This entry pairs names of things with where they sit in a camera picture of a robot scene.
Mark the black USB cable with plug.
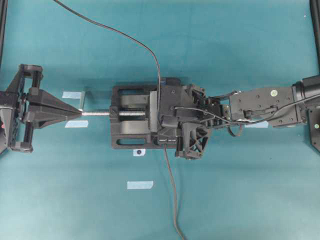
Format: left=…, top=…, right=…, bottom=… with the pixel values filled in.
left=52, top=0, right=162, bottom=88

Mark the black frame post left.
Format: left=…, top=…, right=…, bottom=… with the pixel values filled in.
left=0, top=0, right=8, bottom=65

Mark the black frame post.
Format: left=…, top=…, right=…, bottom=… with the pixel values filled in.
left=309, top=0, right=320, bottom=61
left=0, top=0, right=8, bottom=65

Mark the blue tape strip under arm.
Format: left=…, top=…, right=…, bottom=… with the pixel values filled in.
left=244, top=121, right=269, bottom=128

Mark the blue tape with black dot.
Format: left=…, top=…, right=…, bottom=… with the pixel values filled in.
left=133, top=149, right=146, bottom=157

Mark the black frame post right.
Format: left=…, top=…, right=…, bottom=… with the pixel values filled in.
left=309, top=0, right=320, bottom=61

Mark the blue tape strip middle left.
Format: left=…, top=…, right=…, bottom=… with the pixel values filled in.
left=64, top=120, right=89, bottom=128

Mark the black hub power cable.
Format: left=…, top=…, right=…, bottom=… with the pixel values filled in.
left=163, top=144, right=187, bottom=240

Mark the black multi-port USB hub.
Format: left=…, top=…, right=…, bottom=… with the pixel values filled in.
left=157, top=134, right=178, bottom=145

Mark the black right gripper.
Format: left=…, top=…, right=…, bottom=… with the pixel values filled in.
left=158, top=83, right=225, bottom=160

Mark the black bench vise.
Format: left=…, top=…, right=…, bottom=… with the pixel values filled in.
left=82, top=85, right=162, bottom=150

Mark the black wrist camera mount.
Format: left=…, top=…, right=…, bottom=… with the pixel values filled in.
left=160, top=77, right=181, bottom=100

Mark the blue tape strip bottom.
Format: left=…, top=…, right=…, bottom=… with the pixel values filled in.
left=127, top=180, right=154, bottom=190

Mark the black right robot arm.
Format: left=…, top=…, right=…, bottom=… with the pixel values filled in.
left=157, top=76, right=320, bottom=160

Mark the blue tape strip upper left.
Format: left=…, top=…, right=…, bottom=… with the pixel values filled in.
left=62, top=91, right=83, bottom=99

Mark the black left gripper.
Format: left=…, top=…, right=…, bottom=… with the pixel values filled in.
left=0, top=64, right=82, bottom=153

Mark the blue tape strip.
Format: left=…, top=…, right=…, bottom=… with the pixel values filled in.
left=62, top=91, right=83, bottom=99
left=127, top=180, right=154, bottom=190
left=64, top=120, right=89, bottom=128

